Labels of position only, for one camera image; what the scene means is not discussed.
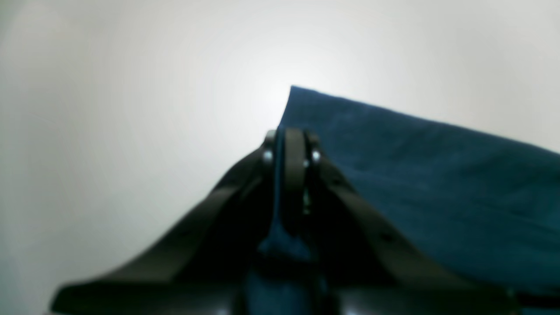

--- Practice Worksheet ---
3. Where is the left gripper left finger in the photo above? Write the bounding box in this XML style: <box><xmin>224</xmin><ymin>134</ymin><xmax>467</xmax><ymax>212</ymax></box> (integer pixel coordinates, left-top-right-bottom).
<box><xmin>50</xmin><ymin>131</ymin><xmax>276</xmax><ymax>315</ymax></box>

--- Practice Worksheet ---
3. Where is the dark blue T-shirt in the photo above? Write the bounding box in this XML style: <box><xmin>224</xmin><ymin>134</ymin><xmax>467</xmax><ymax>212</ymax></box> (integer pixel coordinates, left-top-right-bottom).
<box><xmin>245</xmin><ymin>85</ymin><xmax>560</xmax><ymax>315</ymax></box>

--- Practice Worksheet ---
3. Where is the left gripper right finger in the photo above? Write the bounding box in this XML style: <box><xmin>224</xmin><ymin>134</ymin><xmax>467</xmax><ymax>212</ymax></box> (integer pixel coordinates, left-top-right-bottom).
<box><xmin>280</xmin><ymin>128</ymin><xmax>519</xmax><ymax>315</ymax></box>

